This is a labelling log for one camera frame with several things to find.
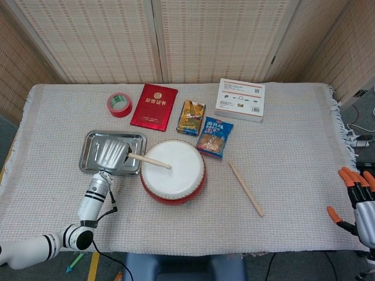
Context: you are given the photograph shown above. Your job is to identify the black box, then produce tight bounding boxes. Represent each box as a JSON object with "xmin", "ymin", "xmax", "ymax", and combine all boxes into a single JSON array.
[{"xmin": 356, "ymin": 161, "xmax": 375, "ymax": 176}]

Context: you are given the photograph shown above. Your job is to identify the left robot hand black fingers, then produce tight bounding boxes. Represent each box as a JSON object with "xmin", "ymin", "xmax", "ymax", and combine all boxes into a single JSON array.
[{"xmin": 94, "ymin": 138, "xmax": 132, "ymax": 176}]

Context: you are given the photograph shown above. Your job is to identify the white product box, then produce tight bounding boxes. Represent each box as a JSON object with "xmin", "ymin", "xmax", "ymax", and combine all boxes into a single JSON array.
[{"xmin": 214, "ymin": 77, "xmax": 267, "ymax": 123}]

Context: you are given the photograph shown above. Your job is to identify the black floor cable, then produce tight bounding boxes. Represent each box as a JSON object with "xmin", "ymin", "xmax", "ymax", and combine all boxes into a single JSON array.
[
  {"xmin": 323, "ymin": 251, "xmax": 340, "ymax": 281},
  {"xmin": 265, "ymin": 252, "xmax": 278, "ymax": 281}
]

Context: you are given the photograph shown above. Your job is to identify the yellow floor tape strip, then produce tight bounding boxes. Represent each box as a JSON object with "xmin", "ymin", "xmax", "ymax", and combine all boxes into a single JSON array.
[{"xmin": 87, "ymin": 252, "xmax": 101, "ymax": 281}]

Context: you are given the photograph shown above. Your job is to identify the blue snack bag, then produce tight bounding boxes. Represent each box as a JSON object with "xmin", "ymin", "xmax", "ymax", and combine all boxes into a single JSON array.
[{"xmin": 195, "ymin": 116, "xmax": 234, "ymax": 159}]

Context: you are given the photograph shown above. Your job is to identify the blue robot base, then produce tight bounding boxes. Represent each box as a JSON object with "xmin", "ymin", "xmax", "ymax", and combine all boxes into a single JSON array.
[{"xmin": 122, "ymin": 252, "xmax": 247, "ymax": 281}]

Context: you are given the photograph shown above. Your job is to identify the white woven tablecloth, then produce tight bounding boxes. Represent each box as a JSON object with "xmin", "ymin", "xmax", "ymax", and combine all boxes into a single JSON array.
[{"xmin": 0, "ymin": 81, "xmax": 371, "ymax": 258}]

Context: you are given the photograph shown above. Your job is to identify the rectangular stainless steel tray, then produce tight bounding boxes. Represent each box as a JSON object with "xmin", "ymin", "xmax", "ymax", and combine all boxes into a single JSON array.
[{"xmin": 78, "ymin": 129, "xmax": 147, "ymax": 176}]

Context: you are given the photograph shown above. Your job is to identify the red cable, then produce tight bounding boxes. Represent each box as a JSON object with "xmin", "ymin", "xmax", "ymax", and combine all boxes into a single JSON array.
[{"xmin": 350, "ymin": 104, "xmax": 362, "ymax": 124}]

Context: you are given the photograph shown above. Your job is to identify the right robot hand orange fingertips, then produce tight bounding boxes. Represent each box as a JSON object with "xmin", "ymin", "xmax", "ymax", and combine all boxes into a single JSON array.
[{"xmin": 326, "ymin": 166, "xmax": 375, "ymax": 249}]

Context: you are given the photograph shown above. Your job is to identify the wooden drumstick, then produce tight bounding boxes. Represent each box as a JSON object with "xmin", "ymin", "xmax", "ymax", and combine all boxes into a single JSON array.
[
  {"xmin": 228, "ymin": 160, "xmax": 265, "ymax": 217},
  {"xmin": 128, "ymin": 152, "xmax": 172, "ymax": 170}
]

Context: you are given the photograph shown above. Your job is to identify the bamboo folding screen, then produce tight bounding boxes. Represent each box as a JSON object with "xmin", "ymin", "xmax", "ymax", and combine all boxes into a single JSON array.
[{"xmin": 0, "ymin": 0, "xmax": 375, "ymax": 109}]

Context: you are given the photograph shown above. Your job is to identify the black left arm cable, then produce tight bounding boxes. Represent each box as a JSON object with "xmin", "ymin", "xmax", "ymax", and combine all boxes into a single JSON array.
[{"xmin": 91, "ymin": 189, "xmax": 132, "ymax": 281}]

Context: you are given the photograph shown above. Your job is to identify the yellow snack box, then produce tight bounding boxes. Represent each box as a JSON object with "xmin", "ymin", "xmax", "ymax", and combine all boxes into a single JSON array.
[{"xmin": 176, "ymin": 100, "xmax": 206, "ymax": 137}]

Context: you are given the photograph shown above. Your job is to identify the red certificate booklet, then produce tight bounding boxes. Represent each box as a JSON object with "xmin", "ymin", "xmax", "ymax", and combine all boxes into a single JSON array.
[{"xmin": 129, "ymin": 83, "xmax": 179, "ymax": 132}]

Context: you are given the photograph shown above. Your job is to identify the white cable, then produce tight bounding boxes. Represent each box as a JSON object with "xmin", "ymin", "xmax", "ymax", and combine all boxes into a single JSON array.
[{"xmin": 347, "ymin": 107, "xmax": 375, "ymax": 132}]

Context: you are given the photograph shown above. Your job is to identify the red drum with white skin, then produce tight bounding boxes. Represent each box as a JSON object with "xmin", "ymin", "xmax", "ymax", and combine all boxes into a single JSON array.
[{"xmin": 139, "ymin": 139, "xmax": 207, "ymax": 205}]

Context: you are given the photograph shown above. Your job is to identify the red tape roll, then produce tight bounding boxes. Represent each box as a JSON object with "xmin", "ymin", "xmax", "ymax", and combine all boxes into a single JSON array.
[{"xmin": 105, "ymin": 92, "xmax": 134, "ymax": 118}]

